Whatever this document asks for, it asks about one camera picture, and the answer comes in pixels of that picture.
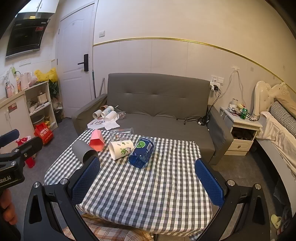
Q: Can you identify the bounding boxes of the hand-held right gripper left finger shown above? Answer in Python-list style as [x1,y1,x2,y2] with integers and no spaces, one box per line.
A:
[23,156,101,241]

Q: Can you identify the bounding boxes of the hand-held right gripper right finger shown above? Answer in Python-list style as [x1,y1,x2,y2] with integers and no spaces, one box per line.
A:
[194,158,271,241]

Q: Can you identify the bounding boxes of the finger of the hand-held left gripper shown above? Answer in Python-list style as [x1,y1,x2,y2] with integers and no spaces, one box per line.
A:
[0,137,44,166]
[0,129,20,149]

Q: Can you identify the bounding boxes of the grey cup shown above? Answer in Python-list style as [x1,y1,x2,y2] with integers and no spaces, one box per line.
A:
[72,140,99,165]

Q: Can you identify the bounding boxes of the pink cup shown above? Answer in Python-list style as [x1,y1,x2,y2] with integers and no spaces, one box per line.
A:
[89,130,105,152]

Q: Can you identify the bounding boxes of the white cup with green print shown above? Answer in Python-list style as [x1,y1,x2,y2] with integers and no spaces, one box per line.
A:
[109,139,135,161]

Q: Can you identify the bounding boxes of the blue transparent cup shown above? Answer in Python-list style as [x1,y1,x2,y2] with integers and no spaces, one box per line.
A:
[128,136,155,168]

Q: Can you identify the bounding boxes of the clear plastic cup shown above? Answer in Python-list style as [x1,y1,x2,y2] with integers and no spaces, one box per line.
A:
[109,127,135,142]

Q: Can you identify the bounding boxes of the white cup with blue print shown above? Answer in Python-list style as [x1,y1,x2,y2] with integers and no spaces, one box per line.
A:
[101,106,115,117]

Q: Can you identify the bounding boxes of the person's left hand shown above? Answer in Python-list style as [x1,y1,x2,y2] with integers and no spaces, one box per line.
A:
[0,188,16,226]

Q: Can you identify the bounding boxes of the red plastic container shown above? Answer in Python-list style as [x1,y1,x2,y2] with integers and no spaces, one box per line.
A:
[16,137,36,169]

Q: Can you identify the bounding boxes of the red shopping bag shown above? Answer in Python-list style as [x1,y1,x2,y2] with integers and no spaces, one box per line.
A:
[34,123,54,146]

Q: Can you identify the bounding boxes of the white kitchen cabinet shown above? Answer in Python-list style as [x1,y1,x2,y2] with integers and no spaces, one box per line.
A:
[0,90,35,154]

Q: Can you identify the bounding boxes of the white open shelf unit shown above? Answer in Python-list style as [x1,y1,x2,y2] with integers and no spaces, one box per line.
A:
[24,81,59,138]

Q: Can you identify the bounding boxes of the pink bottle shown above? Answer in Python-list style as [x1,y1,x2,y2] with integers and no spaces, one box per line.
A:
[6,83,16,98]

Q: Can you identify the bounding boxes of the pink kettle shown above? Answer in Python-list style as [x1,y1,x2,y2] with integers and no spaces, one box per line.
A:
[20,72,33,90]

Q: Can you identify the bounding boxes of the grey white checkered tablecloth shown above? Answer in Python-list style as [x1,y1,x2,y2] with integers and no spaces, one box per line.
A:
[43,128,213,239]

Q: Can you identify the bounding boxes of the white paper sheets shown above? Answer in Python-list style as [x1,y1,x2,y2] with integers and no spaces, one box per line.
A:
[87,118,121,131]

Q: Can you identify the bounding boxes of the green leafy plant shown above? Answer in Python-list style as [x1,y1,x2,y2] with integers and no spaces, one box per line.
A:
[48,80,60,100]

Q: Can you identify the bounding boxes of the white nightstand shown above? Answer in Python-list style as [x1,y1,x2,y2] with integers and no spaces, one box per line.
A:
[219,106,263,156]

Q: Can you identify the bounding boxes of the yellow plastic bag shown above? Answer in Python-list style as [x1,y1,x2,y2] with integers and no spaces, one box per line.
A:
[35,68,58,83]

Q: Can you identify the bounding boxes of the white door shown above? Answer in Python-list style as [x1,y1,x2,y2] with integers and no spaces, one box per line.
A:
[55,3,96,118]

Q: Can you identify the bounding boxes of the pale yellow slipper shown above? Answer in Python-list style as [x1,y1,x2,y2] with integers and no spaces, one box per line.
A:
[270,214,283,229]

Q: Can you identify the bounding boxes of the cream blanket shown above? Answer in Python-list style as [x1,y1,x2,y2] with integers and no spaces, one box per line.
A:
[255,111,296,173]

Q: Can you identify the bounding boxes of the black range hood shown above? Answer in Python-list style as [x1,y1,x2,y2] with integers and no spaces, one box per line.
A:
[5,12,51,59]

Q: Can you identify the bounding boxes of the cream tufted headboard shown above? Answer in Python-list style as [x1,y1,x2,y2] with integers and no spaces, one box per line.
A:
[254,81,290,118]

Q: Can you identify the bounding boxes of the checkered pillow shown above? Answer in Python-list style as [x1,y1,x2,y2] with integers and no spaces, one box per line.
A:
[270,101,296,130]

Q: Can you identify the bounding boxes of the grey sofa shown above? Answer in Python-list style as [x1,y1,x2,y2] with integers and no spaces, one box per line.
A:
[71,73,234,165]

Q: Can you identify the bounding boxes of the beige pillow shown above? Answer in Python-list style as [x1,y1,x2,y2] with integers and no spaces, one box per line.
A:
[275,89,296,112]

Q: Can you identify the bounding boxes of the white upper cabinet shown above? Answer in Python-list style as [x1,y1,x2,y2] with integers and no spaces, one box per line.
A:
[17,0,60,13]

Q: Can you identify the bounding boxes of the black cable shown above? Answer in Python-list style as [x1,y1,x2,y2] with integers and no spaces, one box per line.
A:
[177,88,221,126]

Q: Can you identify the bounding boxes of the black door lock handle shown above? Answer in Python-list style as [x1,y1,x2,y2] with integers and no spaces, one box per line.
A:
[78,54,89,71]

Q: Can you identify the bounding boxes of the white cable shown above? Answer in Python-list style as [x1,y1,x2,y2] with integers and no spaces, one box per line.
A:
[221,67,247,116]

